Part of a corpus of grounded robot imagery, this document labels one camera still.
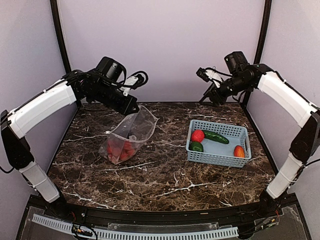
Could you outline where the light blue plastic basket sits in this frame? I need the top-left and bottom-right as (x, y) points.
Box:
(186, 119), (252, 168)

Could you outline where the left black frame post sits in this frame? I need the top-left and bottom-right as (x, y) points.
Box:
(49, 0), (72, 74)

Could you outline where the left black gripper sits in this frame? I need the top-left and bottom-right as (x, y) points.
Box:
(90, 81), (140, 116)

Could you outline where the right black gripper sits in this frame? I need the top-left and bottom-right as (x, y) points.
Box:
(199, 73), (252, 107)

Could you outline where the orange red toy mango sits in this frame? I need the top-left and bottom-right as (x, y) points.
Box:
(233, 145), (246, 158)

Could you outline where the right black frame post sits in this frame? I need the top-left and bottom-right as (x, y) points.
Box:
(241, 0), (273, 107)

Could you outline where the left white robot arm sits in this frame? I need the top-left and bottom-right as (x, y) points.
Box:
(0, 56), (149, 218)

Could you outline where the green toy avocado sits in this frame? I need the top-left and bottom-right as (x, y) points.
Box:
(189, 141), (204, 153)

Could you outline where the green toy cucumber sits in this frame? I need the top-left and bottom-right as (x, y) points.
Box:
(202, 130), (229, 145)

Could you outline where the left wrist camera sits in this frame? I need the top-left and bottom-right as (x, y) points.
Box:
(120, 71), (149, 97)

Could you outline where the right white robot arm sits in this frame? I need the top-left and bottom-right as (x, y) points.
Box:
(196, 51), (320, 217)

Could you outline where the light blue slotted cable duct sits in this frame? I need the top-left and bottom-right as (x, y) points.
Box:
(32, 214), (239, 240)

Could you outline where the red lychee bunch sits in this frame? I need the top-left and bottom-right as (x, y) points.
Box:
(106, 141), (136, 165)

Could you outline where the black frame post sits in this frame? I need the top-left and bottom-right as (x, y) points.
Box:
(49, 0), (72, 74)
(241, 0), (273, 107)

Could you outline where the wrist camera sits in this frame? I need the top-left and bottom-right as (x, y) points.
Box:
(120, 71), (149, 97)
(196, 67), (223, 88)

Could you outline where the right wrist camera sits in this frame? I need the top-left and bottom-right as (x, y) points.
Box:
(196, 67), (223, 88)

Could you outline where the black front rail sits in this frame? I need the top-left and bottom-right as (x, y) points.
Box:
(27, 194), (298, 228)

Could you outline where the clear zip top bag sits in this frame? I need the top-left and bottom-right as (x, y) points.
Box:
(98, 105), (159, 165)

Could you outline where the red toy fruit ball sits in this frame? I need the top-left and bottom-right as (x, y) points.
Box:
(190, 129), (205, 143)

